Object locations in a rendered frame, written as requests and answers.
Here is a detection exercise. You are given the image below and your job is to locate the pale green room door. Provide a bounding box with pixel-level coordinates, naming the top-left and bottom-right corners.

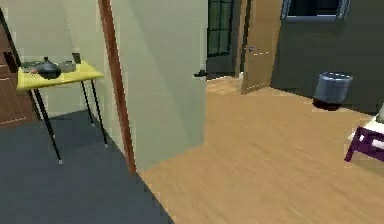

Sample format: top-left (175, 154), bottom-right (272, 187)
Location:
top-left (98, 0), bottom-right (209, 174)

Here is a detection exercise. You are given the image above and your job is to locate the dark paned window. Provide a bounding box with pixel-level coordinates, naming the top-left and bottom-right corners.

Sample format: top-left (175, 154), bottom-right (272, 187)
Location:
top-left (206, 0), bottom-right (235, 58)

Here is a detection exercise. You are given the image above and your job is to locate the light brown room door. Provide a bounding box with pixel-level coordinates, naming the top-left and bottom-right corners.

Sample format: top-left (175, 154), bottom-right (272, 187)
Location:
top-left (241, 0), bottom-right (285, 96)

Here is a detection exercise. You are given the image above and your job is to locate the yellow table with black legs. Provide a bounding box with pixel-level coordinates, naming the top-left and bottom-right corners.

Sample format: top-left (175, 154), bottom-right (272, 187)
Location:
top-left (15, 60), bottom-right (109, 165)

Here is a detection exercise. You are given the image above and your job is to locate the grey small box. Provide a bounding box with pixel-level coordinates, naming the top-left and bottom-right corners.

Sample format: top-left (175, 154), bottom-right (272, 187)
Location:
top-left (60, 60), bottom-right (77, 73)

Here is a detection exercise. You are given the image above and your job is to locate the grey waste bin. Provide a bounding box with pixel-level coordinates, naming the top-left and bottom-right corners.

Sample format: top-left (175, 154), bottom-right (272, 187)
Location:
top-left (313, 71), bottom-right (354, 105)

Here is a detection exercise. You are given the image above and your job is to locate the dark round teapot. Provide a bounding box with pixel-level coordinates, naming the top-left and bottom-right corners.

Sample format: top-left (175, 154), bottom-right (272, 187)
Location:
top-left (36, 56), bottom-right (63, 80)

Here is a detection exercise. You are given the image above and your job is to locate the grey framed window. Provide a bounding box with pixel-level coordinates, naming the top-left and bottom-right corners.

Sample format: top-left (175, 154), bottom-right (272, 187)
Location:
top-left (280, 0), bottom-right (351, 24)

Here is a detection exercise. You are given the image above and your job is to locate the grey flat dish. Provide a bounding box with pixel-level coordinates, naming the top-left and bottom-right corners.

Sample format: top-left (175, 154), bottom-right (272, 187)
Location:
top-left (20, 61), bottom-right (41, 75)

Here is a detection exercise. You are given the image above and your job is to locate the purple framed bed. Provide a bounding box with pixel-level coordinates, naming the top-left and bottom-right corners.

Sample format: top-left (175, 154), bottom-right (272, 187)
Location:
top-left (343, 103), bottom-right (384, 164)

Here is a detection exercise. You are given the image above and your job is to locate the dark brown wooden door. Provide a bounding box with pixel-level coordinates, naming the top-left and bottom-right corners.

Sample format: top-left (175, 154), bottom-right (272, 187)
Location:
top-left (0, 8), bottom-right (43, 126)

